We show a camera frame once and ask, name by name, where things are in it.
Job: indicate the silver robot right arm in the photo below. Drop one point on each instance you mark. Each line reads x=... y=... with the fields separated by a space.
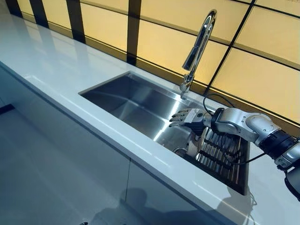
x=234 y=122

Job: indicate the black dish drying rack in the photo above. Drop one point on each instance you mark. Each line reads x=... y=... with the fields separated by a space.
x=222 y=159

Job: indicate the chrome gooseneck kitchen faucet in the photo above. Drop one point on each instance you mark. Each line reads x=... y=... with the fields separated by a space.
x=199 y=44

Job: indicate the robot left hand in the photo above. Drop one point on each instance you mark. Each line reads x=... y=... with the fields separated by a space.
x=84 y=222

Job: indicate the steel sink drain strainer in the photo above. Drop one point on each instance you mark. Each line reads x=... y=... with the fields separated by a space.
x=180 y=151

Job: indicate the cream round ceramic plate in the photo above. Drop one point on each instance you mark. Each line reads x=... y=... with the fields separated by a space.
x=192 y=147

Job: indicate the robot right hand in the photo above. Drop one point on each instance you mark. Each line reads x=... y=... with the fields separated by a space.
x=194 y=117

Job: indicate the stainless steel sink basin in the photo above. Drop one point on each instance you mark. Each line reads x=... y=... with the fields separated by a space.
x=131 y=100

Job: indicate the white narrow cabinet door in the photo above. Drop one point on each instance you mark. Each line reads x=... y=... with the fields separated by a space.
x=159 y=199

